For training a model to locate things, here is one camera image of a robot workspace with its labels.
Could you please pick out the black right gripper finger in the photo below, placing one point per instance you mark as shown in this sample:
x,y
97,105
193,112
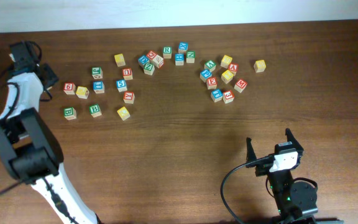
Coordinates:
x,y
291,138
251,157

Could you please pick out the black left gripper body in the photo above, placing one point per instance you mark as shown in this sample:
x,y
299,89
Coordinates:
x,y
53,74

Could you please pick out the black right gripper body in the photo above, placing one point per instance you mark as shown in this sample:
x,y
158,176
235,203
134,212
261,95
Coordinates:
x,y
263,169

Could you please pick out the red 6 I block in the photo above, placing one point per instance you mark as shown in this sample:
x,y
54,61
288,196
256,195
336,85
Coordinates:
x,y
69,88

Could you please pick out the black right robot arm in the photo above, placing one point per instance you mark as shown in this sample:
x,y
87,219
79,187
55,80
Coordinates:
x,y
295,197

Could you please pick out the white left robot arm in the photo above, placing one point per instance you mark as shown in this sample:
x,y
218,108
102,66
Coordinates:
x,y
29,151

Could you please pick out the red 3 block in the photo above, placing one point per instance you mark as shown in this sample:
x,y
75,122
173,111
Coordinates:
x,y
228,96

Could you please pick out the blue T umbrella block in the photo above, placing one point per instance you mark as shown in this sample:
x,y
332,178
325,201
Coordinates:
x,y
216,95

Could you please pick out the red M block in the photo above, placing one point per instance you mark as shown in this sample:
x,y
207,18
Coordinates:
x,y
240,85

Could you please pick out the green B block left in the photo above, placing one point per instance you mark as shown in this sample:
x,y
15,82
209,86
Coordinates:
x,y
69,113

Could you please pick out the green b block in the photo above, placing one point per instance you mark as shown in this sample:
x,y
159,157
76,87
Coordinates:
x,y
95,110
69,113

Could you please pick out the green J block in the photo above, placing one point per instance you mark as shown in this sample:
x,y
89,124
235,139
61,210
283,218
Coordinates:
x,y
97,73

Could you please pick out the yellow block far right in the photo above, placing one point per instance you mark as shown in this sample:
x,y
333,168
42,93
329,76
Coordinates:
x,y
259,66

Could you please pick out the blue I block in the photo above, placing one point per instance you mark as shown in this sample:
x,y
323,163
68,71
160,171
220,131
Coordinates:
x,y
98,87

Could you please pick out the yellow block centre right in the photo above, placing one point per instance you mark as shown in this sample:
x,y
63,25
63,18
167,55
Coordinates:
x,y
227,76

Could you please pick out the red E block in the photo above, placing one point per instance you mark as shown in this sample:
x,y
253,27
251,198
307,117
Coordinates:
x,y
211,83

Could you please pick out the red A block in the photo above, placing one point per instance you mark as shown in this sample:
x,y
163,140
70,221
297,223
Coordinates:
x,y
233,68

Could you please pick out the green B block right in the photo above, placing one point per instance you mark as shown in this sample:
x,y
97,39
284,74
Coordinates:
x,y
95,110

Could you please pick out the blue P block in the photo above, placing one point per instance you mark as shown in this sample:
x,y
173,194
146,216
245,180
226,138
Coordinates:
x,y
205,74

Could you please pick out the yellow block upper left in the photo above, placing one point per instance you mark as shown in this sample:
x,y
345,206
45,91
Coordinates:
x,y
119,59

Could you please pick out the yellow block near A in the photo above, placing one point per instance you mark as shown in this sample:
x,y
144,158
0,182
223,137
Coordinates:
x,y
226,61

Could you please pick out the green V block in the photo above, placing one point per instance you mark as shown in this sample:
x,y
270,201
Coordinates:
x,y
210,65

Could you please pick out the blue 5 block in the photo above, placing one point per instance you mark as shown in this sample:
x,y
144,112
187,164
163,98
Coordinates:
x,y
121,85

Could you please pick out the red U block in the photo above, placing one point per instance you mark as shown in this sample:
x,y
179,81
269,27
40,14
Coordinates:
x,y
127,73

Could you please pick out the red K block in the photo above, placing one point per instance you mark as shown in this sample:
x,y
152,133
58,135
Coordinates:
x,y
129,97

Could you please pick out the yellow block lower centre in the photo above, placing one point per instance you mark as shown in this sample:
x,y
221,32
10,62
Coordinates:
x,y
123,113

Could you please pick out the blue H block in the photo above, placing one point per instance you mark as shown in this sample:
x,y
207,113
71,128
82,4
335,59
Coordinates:
x,y
179,59

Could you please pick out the blue D block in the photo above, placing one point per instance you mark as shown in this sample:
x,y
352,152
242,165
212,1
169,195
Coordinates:
x,y
142,60

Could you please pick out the green Z block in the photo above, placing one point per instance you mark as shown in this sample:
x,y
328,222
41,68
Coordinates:
x,y
149,69

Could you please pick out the blue X block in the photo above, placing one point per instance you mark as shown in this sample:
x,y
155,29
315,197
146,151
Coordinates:
x,y
182,47

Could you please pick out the green R block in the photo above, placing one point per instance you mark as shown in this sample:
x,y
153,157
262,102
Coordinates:
x,y
167,52

